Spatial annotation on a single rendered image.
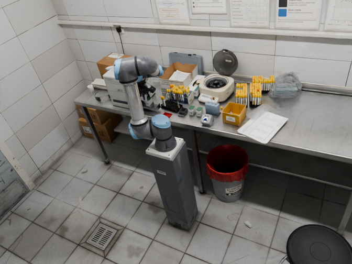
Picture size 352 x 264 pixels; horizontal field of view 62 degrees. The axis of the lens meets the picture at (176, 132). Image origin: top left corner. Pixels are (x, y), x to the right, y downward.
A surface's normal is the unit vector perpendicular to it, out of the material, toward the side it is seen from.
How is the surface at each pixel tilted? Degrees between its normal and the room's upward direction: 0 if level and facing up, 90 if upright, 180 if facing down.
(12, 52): 90
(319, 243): 2
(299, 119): 0
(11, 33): 90
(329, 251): 1
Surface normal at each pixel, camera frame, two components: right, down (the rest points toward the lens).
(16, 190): 0.88, 0.21
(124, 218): -0.15, -0.75
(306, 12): -0.44, 0.66
